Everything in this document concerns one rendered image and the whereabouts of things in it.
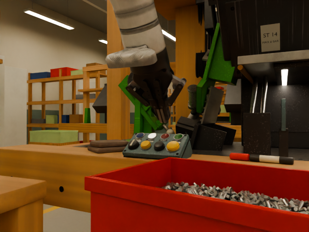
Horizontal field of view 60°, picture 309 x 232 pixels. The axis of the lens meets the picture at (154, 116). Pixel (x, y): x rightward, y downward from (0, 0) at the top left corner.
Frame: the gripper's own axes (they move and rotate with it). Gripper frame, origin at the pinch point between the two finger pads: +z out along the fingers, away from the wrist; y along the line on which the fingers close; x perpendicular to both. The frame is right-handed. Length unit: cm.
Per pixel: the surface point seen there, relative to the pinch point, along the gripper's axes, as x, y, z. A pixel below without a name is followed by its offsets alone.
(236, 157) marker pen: -2.9, -13.6, 13.9
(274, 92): -39.2, -20.5, 18.4
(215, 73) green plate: -29.2, -4.9, 5.7
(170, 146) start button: 0.9, -0.2, 8.3
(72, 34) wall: -748, 670, 161
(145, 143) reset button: 0.3, 6.6, 8.3
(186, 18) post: -77, 17, 1
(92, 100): -376, 364, 221
